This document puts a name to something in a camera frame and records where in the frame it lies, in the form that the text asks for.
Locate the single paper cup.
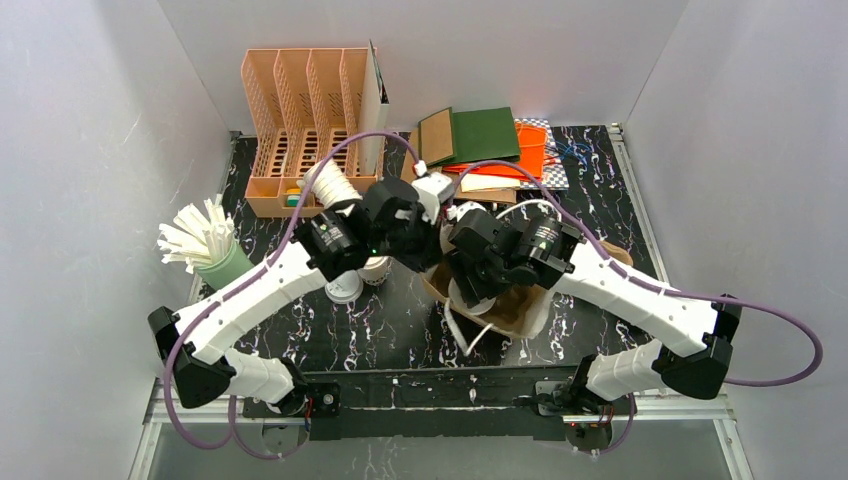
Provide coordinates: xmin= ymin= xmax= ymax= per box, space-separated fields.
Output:
xmin=357 ymin=256 xmax=392 ymax=286

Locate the tan paper bag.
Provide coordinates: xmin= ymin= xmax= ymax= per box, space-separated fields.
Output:
xmin=420 ymin=205 xmax=579 ymax=351

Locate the stack of paper cups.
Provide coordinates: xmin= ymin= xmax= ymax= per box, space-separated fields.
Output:
xmin=296 ymin=161 xmax=362 ymax=212

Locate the cardboard two-cup carrier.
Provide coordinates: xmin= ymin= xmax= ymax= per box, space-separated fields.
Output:
xmin=600 ymin=240 xmax=634 ymax=267

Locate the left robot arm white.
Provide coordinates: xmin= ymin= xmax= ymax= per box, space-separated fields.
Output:
xmin=147 ymin=173 xmax=455 ymax=409

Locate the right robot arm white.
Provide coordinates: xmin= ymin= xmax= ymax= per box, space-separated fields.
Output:
xmin=446 ymin=207 xmax=741 ymax=408

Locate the brown kraft paper bag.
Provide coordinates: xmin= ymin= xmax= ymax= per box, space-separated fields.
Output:
xmin=399 ymin=153 xmax=517 ymax=205

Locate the white paper bag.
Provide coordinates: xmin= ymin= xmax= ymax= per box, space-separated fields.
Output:
xmin=460 ymin=173 xmax=522 ymax=192

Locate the loose white lid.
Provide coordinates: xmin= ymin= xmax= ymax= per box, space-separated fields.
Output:
xmin=324 ymin=270 xmax=363 ymax=305

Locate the dark green paper bag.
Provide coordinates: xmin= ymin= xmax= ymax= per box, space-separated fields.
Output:
xmin=418 ymin=107 xmax=520 ymax=166

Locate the green yellow small item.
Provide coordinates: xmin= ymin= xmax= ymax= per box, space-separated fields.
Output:
xmin=284 ymin=187 xmax=303 ymax=208

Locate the orange paper bag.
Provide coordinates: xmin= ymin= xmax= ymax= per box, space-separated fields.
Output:
xmin=472 ymin=122 xmax=548 ymax=181

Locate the white folder in organizer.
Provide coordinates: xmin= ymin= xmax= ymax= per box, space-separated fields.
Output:
xmin=358 ymin=41 xmax=390 ymax=176

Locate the pink desk file organizer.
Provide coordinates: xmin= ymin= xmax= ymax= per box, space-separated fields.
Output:
xmin=241 ymin=46 xmax=368 ymax=218

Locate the green cup holder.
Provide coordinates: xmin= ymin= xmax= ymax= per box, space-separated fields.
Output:
xmin=194 ymin=241 xmax=254 ymax=290

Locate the white wrapped straws bundle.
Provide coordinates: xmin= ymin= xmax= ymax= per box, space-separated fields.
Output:
xmin=156 ymin=194 xmax=237 ymax=273

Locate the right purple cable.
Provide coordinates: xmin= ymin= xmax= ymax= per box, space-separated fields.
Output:
xmin=450 ymin=160 xmax=825 ymax=458

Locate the purple cable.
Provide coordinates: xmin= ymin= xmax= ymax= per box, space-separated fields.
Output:
xmin=450 ymin=160 xmax=825 ymax=458
xmin=162 ymin=130 xmax=425 ymax=462

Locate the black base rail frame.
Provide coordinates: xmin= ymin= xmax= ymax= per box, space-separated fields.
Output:
xmin=142 ymin=360 xmax=750 ymax=480

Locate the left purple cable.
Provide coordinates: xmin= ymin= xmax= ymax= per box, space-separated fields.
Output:
xmin=162 ymin=130 xmax=425 ymax=462

